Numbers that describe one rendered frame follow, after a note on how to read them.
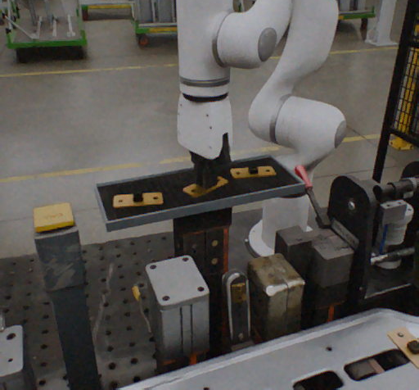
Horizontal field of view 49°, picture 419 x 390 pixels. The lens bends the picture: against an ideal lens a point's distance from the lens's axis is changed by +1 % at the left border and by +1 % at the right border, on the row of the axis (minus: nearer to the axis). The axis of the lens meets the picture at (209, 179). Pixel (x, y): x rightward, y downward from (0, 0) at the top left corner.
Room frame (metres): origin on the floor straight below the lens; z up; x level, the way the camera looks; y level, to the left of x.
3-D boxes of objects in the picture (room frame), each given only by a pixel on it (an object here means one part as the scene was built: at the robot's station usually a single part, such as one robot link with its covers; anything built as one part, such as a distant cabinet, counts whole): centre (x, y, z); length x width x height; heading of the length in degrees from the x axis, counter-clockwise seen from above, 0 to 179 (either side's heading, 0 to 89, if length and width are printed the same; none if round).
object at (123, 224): (0.73, 0.02, 1.16); 0.37 x 0.14 x 0.02; 111
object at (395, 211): (0.73, -0.34, 0.94); 0.18 x 0.13 x 0.49; 111
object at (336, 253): (0.67, -0.22, 0.89); 0.13 x 0.11 x 0.38; 21
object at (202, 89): (0.73, 0.01, 1.36); 0.09 x 0.08 x 0.03; 42
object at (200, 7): (0.73, 0.00, 1.44); 0.09 x 0.08 x 0.13; 53
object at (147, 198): (0.68, 0.13, 1.17); 0.08 x 0.04 x 0.01; 98
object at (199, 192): (0.73, 0.01, 1.17); 0.08 x 0.04 x 0.01; 132
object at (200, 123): (0.73, 0.01, 1.29); 0.10 x 0.07 x 0.11; 42
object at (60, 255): (0.64, 0.26, 0.92); 0.08 x 0.08 x 0.44; 21
